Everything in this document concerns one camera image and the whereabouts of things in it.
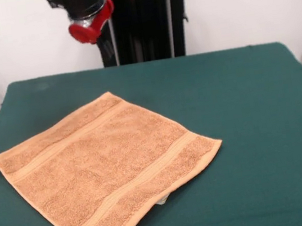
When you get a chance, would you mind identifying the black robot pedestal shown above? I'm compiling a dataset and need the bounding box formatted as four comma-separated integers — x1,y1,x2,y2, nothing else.
91,0,206,69

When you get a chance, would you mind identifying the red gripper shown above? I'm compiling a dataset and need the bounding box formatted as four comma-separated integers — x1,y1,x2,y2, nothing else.
63,0,123,66

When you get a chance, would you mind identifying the orange terry towel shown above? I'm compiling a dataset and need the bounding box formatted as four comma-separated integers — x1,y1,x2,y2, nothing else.
0,76,236,226

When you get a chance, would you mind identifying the dark green tablecloth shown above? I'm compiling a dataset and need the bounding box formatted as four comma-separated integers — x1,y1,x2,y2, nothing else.
0,37,302,226

